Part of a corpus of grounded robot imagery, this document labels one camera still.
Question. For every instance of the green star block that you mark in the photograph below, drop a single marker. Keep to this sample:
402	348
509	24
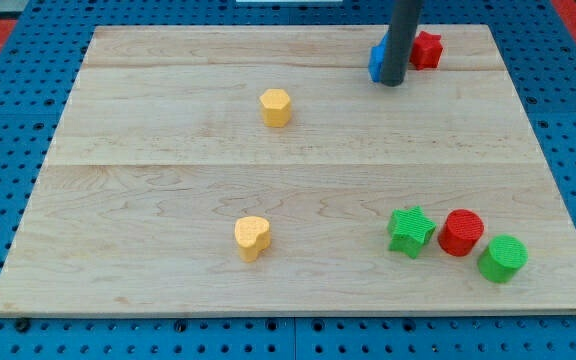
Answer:
409	230

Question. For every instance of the red circle block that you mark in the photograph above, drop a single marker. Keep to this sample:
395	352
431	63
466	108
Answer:
460	232

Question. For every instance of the red star block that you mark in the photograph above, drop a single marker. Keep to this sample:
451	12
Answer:
426	51

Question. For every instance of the green circle block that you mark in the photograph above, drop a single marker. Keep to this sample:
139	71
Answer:
504	256

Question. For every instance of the wooden board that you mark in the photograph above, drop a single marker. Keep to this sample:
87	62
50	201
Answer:
161	148

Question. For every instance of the yellow heart block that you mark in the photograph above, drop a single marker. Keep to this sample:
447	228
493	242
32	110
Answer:
252	235

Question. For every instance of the yellow hexagon block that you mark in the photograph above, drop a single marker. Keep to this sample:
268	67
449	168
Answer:
275	107

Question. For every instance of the blue block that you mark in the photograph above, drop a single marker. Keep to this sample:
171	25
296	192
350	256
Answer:
376	59

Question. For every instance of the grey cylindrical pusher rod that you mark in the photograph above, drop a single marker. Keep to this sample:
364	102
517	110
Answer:
400	37

